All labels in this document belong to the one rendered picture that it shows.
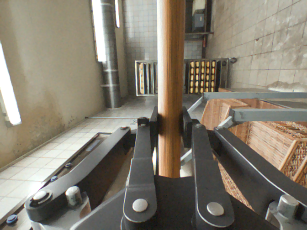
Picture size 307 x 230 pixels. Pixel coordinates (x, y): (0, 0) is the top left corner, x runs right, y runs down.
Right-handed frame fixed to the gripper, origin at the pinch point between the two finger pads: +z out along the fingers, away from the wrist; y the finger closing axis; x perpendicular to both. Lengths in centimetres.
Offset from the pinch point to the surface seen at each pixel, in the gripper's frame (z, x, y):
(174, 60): -1.2, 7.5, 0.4
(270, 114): 37, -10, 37
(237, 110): 37.2, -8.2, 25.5
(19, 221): 33, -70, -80
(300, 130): 44, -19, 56
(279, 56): 158, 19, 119
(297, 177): 27, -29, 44
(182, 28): -0.6, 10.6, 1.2
